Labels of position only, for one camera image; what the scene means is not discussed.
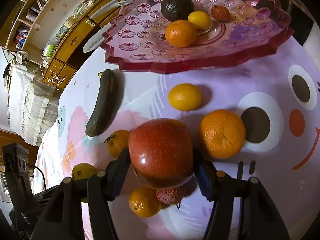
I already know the yellow pear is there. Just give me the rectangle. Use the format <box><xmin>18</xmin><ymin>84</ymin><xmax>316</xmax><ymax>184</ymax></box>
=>
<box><xmin>71</xmin><ymin>163</ymin><xmax>98</xmax><ymax>180</ymax></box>

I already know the mandarin with stem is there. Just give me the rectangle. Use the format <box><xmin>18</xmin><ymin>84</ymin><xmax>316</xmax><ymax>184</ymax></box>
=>
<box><xmin>105</xmin><ymin>130</ymin><xmax>131</xmax><ymax>159</ymax></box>

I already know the large wrinkled orange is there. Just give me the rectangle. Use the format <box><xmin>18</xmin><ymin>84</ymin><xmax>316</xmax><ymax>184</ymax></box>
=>
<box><xmin>197</xmin><ymin>109</ymin><xmax>246</xmax><ymax>159</ymax></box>

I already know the red apple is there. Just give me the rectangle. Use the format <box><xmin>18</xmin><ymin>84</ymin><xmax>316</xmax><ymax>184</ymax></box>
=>
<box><xmin>129</xmin><ymin>118</ymin><xmax>193</xmax><ymax>189</ymax></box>

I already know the small yellow orange back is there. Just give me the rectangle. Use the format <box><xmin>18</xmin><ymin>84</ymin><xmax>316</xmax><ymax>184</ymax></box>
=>
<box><xmin>168</xmin><ymin>83</ymin><xmax>202</xmax><ymax>112</ymax></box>

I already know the small yellow orange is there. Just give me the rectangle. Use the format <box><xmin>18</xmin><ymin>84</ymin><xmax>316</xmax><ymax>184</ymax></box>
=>
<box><xmin>188</xmin><ymin>11</ymin><xmax>212</xmax><ymax>30</ymax></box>
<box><xmin>168</xmin><ymin>83</ymin><xmax>202</xmax><ymax>112</ymax></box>

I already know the blackened banana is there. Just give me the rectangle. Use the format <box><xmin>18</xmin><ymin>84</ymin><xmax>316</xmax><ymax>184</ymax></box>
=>
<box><xmin>85</xmin><ymin>69</ymin><xmax>118</xmax><ymax>137</ymax></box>

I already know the small yellow orange front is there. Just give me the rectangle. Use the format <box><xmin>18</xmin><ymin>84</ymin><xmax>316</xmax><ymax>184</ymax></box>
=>
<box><xmin>188</xmin><ymin>11</ymin><xmax>212</xmax><ymax>30</ymax></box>

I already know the wrinkled red fruit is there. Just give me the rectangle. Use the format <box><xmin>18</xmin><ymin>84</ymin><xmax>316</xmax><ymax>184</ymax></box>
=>
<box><xmin>210</xmin><ymin>4</ymin><xmax>232</xmax><ymax>22</ymax></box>

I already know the dark avocado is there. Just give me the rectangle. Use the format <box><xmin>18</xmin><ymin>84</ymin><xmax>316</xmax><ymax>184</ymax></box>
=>
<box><xmin>161</xmin><ymin>0</ymin><xmax>195</xmax><ymax>22</ymax></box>

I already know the red lychee centre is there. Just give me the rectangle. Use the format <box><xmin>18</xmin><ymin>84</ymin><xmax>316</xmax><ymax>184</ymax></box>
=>
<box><xmin>156</xmin><ymin>186</ymin><xmax>185</xmax><ymax>205</ymax></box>

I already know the cartoon printed tablecloth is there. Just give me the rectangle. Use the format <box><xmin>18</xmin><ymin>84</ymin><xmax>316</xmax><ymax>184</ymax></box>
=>
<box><xmin>35</xmin><ymin>37</ymin><xmax>319</xmax><ymax>239</ymax></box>

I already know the lace covered piano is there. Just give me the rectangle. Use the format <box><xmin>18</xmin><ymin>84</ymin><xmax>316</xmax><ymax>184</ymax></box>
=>
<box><xmin>7</xmin><ymin>63</ymin><xmax>62</xmax><ymax>146</ymax></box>

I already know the wooden desk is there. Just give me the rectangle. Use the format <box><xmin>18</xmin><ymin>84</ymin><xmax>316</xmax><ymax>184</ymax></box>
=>
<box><xmin>41</xmin><ymin>0</ymin><xmax>123</xmax><ymax>89</ymax></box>

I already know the grey office chair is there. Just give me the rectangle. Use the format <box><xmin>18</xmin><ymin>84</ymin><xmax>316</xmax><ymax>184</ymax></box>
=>
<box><xmin>82</xmin><ymin>0</ymin><xmax>127</xmax><ymax>53</ymax></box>

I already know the pink glass fruit bowl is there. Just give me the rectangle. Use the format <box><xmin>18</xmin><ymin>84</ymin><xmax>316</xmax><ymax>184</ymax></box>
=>
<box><xmin>101</xmin><ymin>0</ymin><xmax>293</xmax><ymax>74</ymax></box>

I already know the wooden bookshelf hutch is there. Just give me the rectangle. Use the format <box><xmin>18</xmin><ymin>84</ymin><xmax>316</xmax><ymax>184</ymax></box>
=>
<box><xmin>0</xmin><ymin>0</ymin><xmax>116</xmax><ymax>66</ymax></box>

